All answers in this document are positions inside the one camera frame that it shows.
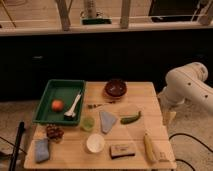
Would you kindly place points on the green base object on shelf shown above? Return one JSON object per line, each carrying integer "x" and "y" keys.
{"x": 96, "y": 21}

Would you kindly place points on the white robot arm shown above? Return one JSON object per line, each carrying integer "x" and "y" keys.
{"x": 185, "y": 83}

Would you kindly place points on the white paper cup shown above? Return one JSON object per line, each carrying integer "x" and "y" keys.
{"x": 95, "y": 143}

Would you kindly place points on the green plastic tray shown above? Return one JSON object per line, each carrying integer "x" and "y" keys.
{"x": 65, "y": 90}

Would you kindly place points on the brown grape bunch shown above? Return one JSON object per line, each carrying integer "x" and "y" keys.
{"x": 54, "y": 132}

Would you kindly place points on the orange tomato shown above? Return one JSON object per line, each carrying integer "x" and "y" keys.
{"x": 57, "y": 105}

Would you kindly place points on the small green cup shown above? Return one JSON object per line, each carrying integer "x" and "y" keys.
{"x": 87, "y": 123}

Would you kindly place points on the blue folded towel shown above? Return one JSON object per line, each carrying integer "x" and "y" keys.
{"x": 41, "y": 150}

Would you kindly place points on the yellow banana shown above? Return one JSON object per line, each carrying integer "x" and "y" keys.
{"x": 149, "y": 149}

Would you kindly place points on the dark red bowl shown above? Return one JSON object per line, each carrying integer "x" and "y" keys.
{"x": 115, "y": 88}

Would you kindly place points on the brown sponge block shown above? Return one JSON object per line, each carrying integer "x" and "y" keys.
{"x": 121, "y": 150}

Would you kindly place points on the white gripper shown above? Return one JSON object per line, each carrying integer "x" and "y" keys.
{"x": 168, "y": 114}

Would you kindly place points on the black pole stand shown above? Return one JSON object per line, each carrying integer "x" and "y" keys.
{"x": 16, "y": 148}

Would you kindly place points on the blue triangular cloth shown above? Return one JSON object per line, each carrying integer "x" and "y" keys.
{"x": 107, "y": 121}

